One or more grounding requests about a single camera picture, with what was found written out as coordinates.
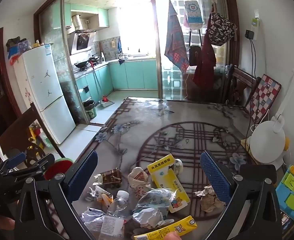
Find white green wall device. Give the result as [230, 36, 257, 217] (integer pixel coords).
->
[251, 17, 260, 40]

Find crumpled brown paper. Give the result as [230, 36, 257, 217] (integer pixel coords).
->
[193, 184, 226, 214]

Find dark waste bin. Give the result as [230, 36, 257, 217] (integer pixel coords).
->
[82, 100, 97, 119]

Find long yellow carton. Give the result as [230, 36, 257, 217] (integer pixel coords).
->
[133, 215, 198, 240]

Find teal kitchen base cabinets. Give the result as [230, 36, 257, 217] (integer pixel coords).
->
[74, 59, 160, 105]

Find clear plastic bottle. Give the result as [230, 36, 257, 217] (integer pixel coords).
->
[99, 190, 130, 240]

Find yellow toy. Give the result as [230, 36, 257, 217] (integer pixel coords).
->
[28, 125, 46, 153]

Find crumpled red-printed paper wrapper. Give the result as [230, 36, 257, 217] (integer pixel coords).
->
[127, 166, 152, 200]

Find small orange snack wrapper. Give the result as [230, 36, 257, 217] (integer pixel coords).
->
[87, 185, 113, 205]

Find yellow medicine box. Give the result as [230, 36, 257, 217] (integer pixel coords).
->
[147, 153, 191, 213]

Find steel range hood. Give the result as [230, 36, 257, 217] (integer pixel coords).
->
[67, 29, 97, 55]

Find clear blue-printed plastic bag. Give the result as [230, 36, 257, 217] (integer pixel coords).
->
[132, 187, 179, 218]

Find colourful toy box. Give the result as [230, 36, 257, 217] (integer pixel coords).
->
[276, 165, 294, 230]

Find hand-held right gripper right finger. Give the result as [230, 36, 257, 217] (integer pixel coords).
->
[200, 151, 283, 240]

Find carved wooden chair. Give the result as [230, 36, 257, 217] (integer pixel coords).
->
[222, 65, 261, 105]

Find dark wooden chair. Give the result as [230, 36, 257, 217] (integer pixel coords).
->
[0, 102, 65, 165]

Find dark red garment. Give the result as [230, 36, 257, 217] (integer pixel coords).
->
[192, 30, 217, 90]

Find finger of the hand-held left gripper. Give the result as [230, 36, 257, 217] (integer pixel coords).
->
[12, 154, 55, 180]
[0, 152, 27, 174]

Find crumpled silver foil wrapper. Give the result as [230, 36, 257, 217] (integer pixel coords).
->
[132, 207, 175, 229]

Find black wok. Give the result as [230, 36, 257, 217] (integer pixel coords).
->
[74, 60, 90, 70]

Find patterned dark bag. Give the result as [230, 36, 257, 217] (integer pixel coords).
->
[207, 12, 238, 47]

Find blue smiley hanging organiser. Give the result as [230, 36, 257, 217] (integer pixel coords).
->
[184, 0, 204, 29]

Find checked seat cushion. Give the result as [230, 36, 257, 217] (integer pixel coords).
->
[244, 74, 282, 124]

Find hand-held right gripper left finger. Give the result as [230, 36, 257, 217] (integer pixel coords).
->
[14, 149, 98, 240]

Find plaid hanging cloth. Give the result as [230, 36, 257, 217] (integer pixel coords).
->
[164, 0, 190, 74]

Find black hanging bag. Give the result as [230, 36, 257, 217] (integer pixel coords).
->
[189, 45, 202, 67]

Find person's left hand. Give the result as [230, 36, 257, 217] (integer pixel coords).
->
[0, 214, 16, 233]

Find red round tray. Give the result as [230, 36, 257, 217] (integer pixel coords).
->
[44, 158, 73, 180]

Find white refrigerator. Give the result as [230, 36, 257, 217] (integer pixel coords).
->
[14, 44, 77, 145]

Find frosted sliding glass door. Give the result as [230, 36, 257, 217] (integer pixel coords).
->
[38, 0, 90, 125]

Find mop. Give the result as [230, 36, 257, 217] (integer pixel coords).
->
[90, 61, 115, 105]

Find teal kitchen wall cabinets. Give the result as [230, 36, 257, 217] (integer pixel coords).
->
[63, 2, 110, 29]

